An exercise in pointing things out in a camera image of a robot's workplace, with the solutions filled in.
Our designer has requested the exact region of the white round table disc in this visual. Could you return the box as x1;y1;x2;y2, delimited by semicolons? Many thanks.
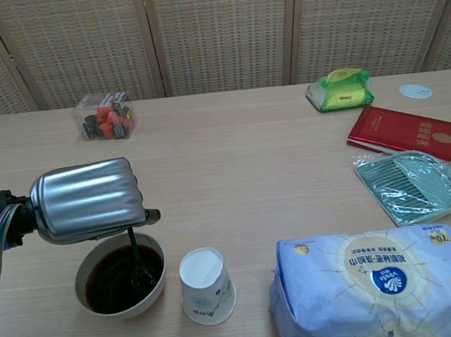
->
399;81;433;101

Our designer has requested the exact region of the clear box of binder clips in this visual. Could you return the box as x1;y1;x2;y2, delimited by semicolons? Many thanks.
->
70;90;142;145

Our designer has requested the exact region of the blue tissue paper pack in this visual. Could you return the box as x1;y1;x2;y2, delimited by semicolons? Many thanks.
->
263;223;451;337

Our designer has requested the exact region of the woven rattan folding screen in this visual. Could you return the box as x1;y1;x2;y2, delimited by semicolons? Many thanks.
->
0;0;451;121

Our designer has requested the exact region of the white paper cup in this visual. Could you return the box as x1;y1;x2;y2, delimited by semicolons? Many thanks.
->
177;245;240;328

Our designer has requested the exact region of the green tissue pack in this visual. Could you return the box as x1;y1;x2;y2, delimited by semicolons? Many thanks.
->
304;66;376;115

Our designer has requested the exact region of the black plastic spoon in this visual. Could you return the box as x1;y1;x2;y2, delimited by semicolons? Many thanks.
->
126;224;157;290

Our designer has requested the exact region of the red hardcover book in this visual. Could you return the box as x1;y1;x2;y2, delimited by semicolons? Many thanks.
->
344;99;451;170

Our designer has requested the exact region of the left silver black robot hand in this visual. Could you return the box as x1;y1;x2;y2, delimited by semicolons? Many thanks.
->
26;154;164;248

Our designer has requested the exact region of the bowl of dark liquid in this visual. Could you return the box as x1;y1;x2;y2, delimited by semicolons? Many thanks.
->
71;230;171;325

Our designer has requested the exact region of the green dustpan in plastic wrap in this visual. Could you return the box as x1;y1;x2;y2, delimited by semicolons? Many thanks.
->
351;147;451;231

